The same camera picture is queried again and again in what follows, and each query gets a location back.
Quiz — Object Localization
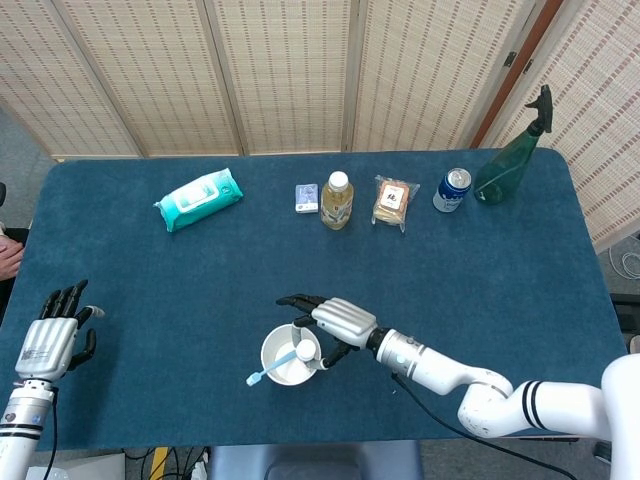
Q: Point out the black equipment case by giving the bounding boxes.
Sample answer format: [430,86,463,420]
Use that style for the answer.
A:
[610,292,640,332]

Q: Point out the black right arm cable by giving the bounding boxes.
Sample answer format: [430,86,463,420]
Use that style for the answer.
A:
[392,372,566,480]

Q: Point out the green spray bottle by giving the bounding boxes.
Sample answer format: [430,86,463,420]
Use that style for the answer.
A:
[473,84,554,207]

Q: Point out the blue white drink can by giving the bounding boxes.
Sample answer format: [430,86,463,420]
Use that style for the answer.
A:
[432,167,473,214]

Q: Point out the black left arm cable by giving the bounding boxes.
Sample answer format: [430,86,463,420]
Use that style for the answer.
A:
[42,389,60,480]

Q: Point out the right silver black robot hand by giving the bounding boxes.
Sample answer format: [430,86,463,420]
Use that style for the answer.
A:
[275,293,379,372]

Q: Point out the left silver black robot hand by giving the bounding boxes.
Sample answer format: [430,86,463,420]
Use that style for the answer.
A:
[13,278,106,384]

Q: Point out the brown wooden post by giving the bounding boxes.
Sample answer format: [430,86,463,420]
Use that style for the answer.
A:
[469,0,566,149]

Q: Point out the bamboo folding screen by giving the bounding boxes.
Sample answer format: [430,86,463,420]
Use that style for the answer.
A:
[0,0,640,251]

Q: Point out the light blue toothbrush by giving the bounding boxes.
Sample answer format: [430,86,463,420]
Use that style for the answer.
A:
[245,348,300,388]

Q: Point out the blue felt table mat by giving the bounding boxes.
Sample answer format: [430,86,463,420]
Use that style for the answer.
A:
[0,148,631,454]

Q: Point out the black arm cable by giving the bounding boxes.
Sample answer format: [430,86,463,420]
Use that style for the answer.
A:
[42,389,60,480]
[392,372,566,480]

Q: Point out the grey blue chair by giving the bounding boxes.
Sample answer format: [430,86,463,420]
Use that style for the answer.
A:
[207,440,424,480]

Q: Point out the red paper cup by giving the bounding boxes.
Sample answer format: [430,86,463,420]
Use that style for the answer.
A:
[260,323,324,386]

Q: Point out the packaged sliced cake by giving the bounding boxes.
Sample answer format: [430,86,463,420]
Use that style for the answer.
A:
[371,174,421,234]

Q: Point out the small purple card box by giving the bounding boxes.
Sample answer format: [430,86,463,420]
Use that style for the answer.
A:
[294,183,320,215]

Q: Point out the person's bare hand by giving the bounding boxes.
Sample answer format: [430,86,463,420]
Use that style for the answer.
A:
[0,234,25,280]

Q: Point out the white floor cables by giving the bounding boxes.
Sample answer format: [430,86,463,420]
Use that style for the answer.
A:
[609,244,640,279]

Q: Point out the black floor cable bundle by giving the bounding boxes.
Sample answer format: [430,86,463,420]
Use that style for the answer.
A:
[124,446,209,480]

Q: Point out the teal wet wipes pack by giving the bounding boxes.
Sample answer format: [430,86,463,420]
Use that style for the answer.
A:
[153,167,245,234]

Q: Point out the yellow drink bottle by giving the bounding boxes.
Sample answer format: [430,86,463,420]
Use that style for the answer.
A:
[320,170,355,231]

